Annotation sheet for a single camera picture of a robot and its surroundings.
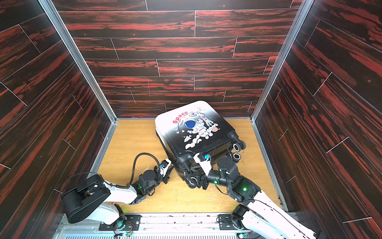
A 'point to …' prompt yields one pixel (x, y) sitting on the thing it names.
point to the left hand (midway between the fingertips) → (173, 165)
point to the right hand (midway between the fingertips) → (192, 168)
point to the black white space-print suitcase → (195, 128)
